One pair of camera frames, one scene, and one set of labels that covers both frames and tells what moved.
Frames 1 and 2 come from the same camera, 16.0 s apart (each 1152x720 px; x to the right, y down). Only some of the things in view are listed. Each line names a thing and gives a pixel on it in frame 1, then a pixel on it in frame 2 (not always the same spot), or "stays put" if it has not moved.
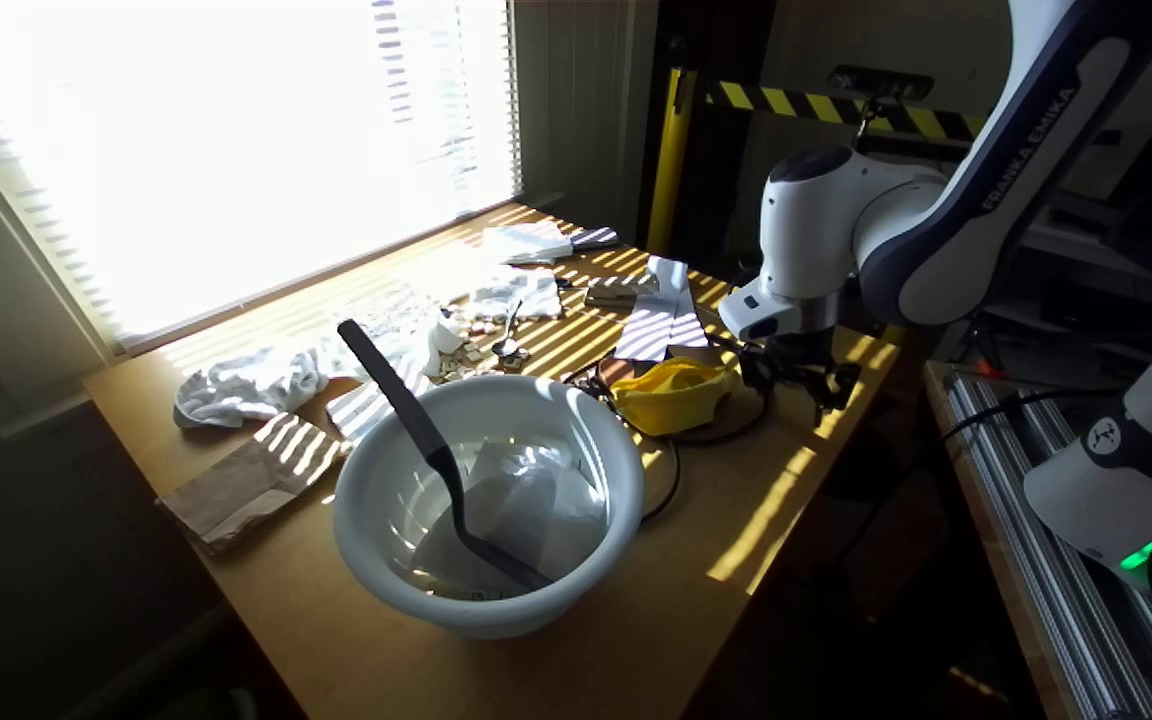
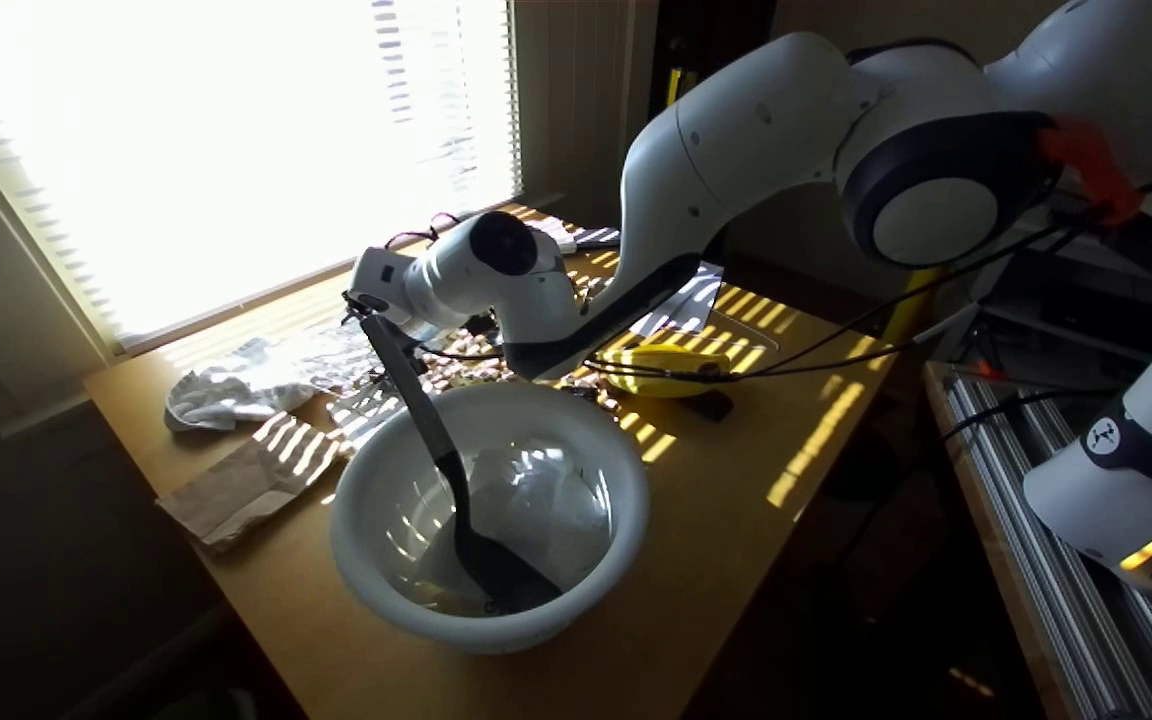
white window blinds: x=205 y=148 stays put
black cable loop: x=665 y=456 to x=756 y=368
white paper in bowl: x=535 y=504 stays put
